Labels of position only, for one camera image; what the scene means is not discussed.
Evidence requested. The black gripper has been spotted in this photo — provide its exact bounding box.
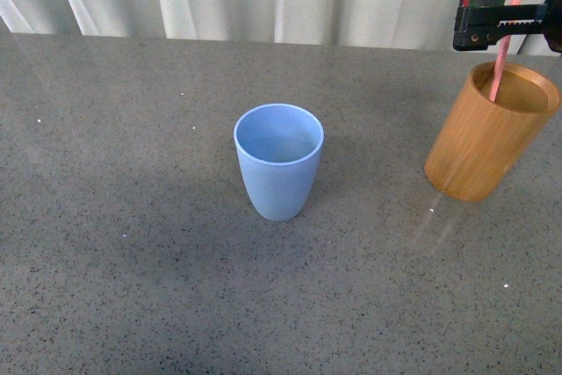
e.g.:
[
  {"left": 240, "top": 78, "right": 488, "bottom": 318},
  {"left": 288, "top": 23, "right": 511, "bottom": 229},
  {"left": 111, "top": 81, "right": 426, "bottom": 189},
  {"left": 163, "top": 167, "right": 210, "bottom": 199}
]
[{"left": 452, "top": 0, "right": 561, "bottom": 53}]

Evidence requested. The pink chopstick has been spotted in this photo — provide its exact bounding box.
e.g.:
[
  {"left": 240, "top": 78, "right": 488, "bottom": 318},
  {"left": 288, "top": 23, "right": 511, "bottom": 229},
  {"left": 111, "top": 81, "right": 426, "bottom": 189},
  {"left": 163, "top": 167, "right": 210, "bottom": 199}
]
[{"left": 488, "top": 0, "right": 531, "bottom": 103}]

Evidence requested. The bamboo chopstick holder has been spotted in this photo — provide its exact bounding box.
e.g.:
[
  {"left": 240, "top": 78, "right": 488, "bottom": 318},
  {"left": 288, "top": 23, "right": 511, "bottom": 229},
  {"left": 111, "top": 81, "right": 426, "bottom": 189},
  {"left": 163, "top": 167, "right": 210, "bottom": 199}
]
[{"left": 424, "top": 61, "right": 561, "bottom": 201}]

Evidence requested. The blue cup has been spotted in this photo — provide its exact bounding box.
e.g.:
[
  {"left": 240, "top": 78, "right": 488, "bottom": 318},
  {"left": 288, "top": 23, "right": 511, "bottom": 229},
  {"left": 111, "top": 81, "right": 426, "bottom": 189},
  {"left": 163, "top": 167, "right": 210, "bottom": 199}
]
[{"left": 234, "top": 104, "right": 324, "bottom": 221}]

